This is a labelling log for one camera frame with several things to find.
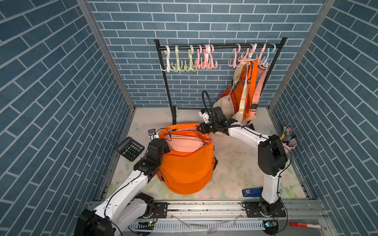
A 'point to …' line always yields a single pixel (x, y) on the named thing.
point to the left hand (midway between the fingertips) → (167, 139)
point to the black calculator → (130, 149)
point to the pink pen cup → (288, 140)
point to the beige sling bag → (226, 103)
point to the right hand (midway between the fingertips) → (198, 129)
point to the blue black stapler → (252, 192)
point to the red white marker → (306, 225)
